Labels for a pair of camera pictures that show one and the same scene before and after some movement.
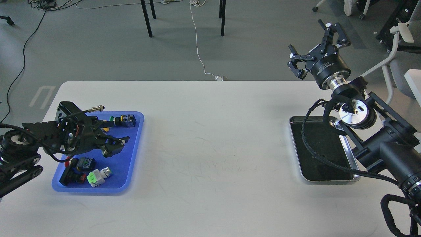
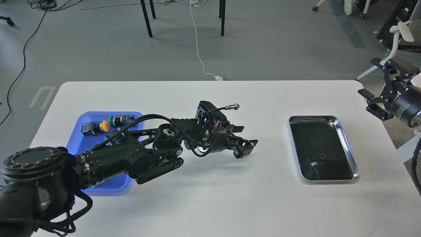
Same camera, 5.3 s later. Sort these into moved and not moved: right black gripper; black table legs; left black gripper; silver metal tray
Moved: right black gripper; left black gripper
Not moved: black table legs; silver metal tray
